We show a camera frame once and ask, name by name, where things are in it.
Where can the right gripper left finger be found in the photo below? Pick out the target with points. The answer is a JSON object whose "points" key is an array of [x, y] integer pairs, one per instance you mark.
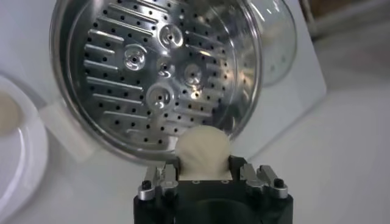
{"points": [[158, 182]]}

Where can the white steamed baozi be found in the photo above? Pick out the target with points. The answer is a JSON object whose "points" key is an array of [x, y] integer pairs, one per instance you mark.
{"points": [[202, 152], [9, 112]]}

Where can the white round plate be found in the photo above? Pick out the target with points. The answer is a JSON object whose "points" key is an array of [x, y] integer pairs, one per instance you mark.
{"points": [[27, 170]]}

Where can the stainless steel steamer basket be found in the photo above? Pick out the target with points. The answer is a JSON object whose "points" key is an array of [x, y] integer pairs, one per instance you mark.
{"points": [[137, 91]]}

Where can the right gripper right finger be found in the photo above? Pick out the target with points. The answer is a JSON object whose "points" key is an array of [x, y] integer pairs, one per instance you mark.
{"points": [[256, 178]]}

